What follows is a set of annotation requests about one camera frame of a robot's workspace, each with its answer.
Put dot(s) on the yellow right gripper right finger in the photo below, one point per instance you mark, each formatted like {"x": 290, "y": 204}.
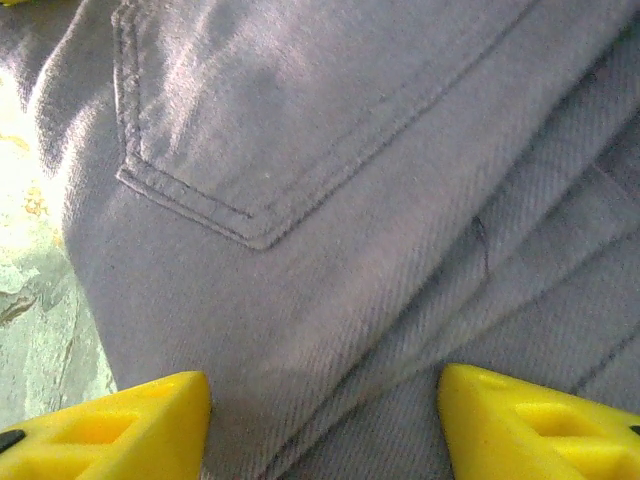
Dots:
{"x": 480, "y": 415}

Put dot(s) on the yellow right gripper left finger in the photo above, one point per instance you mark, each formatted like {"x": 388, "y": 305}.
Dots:
{"x": 165, "y": 405}

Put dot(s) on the grey denim trousers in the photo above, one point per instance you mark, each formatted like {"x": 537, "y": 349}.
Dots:
{"x": 300, "y": 150}

